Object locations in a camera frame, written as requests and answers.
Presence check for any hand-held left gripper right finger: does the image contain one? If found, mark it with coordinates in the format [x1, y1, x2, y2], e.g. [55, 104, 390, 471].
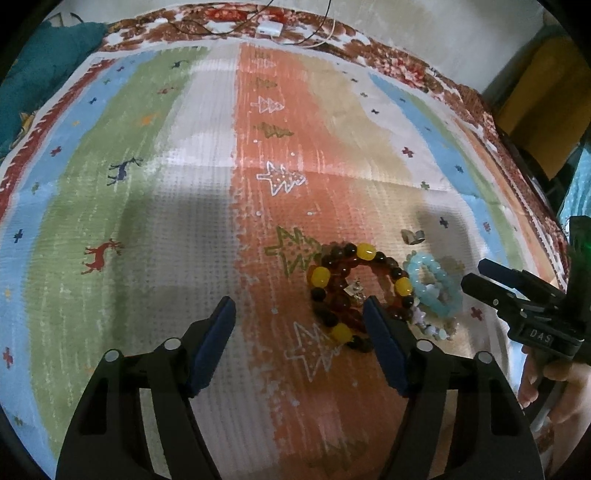
[362, 295, 546, 480]

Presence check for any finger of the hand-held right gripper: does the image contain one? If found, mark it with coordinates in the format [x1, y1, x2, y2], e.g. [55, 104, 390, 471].
[479, 258, 567, 304]
[462, 273, 561, 326]

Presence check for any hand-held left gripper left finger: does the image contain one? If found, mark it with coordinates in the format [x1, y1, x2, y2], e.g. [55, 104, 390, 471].
[55, 295, 237, 480]

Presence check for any white star bead bracelet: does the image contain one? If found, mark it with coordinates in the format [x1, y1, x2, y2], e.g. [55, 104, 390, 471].
[413, 284, 460, 342]

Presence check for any light blue bead bracelet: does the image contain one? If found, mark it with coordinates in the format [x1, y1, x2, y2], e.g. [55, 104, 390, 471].
[403, 251, 462, 319]

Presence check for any brown yellow bead bracelet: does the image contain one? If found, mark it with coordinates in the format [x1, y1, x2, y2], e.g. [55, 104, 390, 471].
[307, 242, 414, 354]

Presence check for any person's right hand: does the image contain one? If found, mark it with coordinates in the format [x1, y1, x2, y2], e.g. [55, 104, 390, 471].
[517, 344, 591, 435]

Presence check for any striped printed mat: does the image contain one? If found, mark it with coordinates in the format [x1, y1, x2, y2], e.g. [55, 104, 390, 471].
[0, 39, 573, 480]

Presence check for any yellow cabinet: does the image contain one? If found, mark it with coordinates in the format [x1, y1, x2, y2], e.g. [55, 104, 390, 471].
[496, 37, 587, 181]

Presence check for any teal pillow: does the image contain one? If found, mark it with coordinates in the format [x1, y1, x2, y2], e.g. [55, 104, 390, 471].
[0, 18, 109, 160]

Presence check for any black cable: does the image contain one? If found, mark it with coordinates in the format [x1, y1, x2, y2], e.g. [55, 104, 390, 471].
[171, 0, 333, 38]

